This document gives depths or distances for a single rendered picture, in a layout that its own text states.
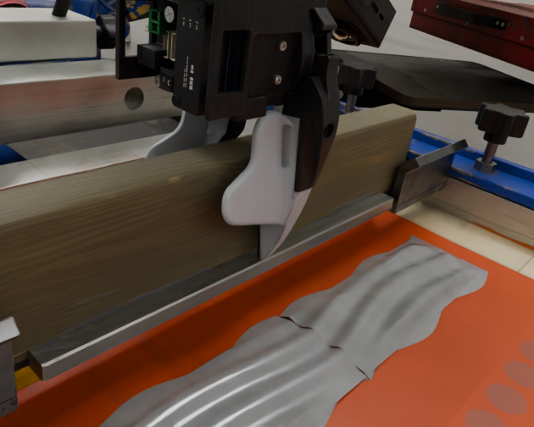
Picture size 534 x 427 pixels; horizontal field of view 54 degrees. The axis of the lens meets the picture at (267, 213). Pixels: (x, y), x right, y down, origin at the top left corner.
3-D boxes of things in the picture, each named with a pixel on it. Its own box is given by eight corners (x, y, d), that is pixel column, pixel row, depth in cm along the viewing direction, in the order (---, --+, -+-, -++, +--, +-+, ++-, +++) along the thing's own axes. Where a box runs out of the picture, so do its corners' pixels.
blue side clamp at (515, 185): (542, 247, 51) (571, 181, 48) (525, 264, 47) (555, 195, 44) (303, 144, 67) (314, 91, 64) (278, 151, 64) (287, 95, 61)
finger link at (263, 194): (203, 284, 29) (193, 115, 26) (274, 250, 33) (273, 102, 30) (243, 302, 27) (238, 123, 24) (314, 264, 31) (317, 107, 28)
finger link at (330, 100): (251, 182, 30) (247, 22, 27) (271, 175, 31) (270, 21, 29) (316, 199, 27) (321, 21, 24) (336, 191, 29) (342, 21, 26)
